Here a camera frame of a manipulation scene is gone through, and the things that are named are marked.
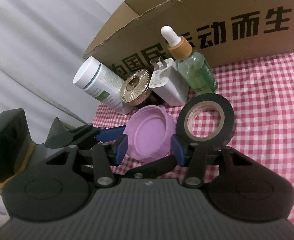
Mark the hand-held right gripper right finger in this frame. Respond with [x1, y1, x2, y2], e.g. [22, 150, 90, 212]
[171, 133, 256, 188]

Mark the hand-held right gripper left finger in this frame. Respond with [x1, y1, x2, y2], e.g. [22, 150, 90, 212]
[45, 133, 130, 188]

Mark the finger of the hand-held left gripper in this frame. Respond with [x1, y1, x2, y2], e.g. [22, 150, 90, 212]
[123, 154, 179, 180]
[69, 124, 126, 142]

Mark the purple plastic lid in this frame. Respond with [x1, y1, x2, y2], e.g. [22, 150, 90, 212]
[124, 106, 177, 163]

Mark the white pill bottle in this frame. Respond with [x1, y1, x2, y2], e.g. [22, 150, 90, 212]
[72, 57, 133, 115]

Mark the black electrical tape roll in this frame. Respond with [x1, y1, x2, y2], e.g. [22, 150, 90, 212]
[176, 93, 236, 155]

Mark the white charger plug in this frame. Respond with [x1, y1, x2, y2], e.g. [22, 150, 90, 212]
[149, 58, 189, 105]

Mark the green glass dropper bottle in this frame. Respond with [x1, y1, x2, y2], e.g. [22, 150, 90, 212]
[161, 26, 219, 96]

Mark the brown cardboard box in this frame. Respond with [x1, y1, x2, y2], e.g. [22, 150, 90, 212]
[82, 0, 294, 79]

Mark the gold lidded jar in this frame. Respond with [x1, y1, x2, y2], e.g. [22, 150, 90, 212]
[120, 71, 160, 108]

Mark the red checked tablecloth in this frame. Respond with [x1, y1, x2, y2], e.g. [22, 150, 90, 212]
[80, 0, 294, 228]

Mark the white curtain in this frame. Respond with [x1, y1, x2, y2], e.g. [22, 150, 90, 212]
[0, 0, 150, 130]

